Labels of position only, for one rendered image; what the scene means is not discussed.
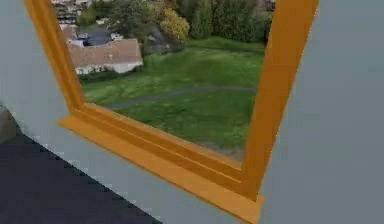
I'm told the orange framed window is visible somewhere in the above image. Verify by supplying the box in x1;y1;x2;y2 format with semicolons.
23;0;320;224

